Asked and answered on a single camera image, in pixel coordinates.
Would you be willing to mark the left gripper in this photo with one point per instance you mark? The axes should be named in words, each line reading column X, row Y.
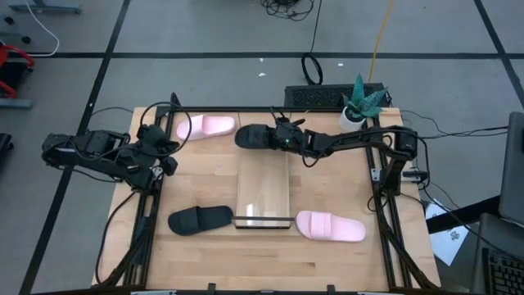
column 152, row 137

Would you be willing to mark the grey monitor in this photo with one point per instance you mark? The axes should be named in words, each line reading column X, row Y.
column 513, row 168

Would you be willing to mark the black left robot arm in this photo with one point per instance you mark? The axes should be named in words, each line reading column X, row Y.
column 102, row 147

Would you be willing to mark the white paper sheet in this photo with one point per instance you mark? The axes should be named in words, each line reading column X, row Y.
column 448, row 239

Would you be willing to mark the red metal cart frame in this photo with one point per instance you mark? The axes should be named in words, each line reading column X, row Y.
column 12, row 51

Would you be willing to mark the green leafy plant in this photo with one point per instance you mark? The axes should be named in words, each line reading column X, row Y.
column 362, row 100

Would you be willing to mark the grey stand base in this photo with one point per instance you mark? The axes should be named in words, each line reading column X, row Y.
column 45, row 6

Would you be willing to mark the black keyboard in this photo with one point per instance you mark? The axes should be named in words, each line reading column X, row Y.
column 505, row 272
column 315, row 96

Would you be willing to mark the black rubber slide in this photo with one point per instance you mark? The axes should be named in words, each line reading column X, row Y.
column 254, row 137
column 196, row 220

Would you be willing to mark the black aluminium rig frame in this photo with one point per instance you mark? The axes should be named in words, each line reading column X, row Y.
column 213, row 109

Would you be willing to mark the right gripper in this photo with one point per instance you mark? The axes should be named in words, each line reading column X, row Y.
column 288, row 135

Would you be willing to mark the small black power box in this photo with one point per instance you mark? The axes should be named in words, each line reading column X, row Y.
column 415, row 175

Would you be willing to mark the white plant pot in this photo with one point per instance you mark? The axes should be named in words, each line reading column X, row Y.
column 349, row 122

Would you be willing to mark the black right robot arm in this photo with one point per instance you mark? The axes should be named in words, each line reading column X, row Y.
column 360, row 139

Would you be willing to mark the pink rubber slide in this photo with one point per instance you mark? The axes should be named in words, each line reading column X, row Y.
column 209, row 126
column 327, row 226

